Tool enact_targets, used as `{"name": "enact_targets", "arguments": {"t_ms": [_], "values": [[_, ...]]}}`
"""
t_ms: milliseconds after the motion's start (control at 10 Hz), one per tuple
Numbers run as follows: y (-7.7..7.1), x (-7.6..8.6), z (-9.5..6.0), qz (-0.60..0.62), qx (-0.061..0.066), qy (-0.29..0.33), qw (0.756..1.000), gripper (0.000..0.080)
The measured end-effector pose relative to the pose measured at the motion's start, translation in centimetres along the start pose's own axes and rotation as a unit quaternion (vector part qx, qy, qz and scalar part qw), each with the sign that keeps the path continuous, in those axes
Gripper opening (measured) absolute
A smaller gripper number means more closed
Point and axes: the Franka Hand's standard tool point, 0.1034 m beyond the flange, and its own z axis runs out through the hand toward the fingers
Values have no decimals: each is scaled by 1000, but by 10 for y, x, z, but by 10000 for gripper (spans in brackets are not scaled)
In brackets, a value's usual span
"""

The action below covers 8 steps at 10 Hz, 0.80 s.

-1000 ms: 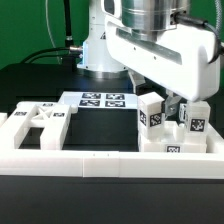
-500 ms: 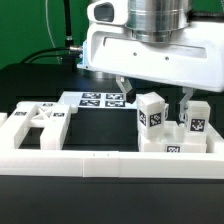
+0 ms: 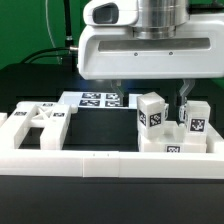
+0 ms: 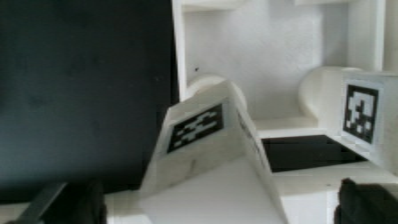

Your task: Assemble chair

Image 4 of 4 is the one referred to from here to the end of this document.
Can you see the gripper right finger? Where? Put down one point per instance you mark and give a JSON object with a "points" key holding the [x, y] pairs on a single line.
{"points": [[366, 203]]}

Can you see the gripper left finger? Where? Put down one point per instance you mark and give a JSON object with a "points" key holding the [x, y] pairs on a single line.
{"points": [[68, 204]]}

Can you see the white chair leg with tag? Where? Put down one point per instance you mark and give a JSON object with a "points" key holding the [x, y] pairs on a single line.
{"points": [[349, 99]]}

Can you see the white chair seat part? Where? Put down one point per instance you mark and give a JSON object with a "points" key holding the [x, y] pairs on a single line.
{"points": [[263, 40]]}

